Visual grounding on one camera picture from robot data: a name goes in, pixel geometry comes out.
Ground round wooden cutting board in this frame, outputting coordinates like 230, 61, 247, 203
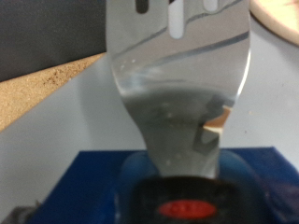
249, 0, 299, 47

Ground grey curtain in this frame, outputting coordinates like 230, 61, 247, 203
0, 0, 108, 83

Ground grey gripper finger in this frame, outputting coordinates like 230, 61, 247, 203
8, 203, 43, 224

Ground metal spatula with blue grip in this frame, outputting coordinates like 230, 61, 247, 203
26, 0, 299, 224

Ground silver toaster oven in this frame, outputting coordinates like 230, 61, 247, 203
0, 15, 299, 224

